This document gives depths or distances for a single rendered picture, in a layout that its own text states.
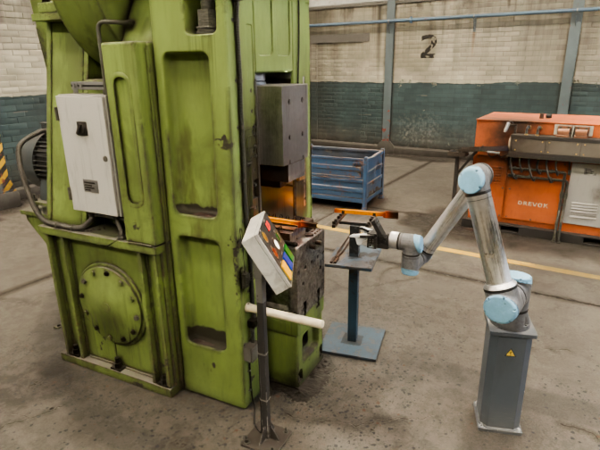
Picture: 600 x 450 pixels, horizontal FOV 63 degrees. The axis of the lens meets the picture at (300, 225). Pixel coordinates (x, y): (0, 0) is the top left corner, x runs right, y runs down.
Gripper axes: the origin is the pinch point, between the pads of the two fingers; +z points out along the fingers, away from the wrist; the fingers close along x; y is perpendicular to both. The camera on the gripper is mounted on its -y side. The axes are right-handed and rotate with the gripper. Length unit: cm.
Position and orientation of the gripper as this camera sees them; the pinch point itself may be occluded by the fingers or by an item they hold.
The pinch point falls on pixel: (354, 230)
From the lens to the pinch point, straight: 266.9
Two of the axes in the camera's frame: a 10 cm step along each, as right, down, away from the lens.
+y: 0.1, 9.5, 3.1
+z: -9.0, -1.3, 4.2
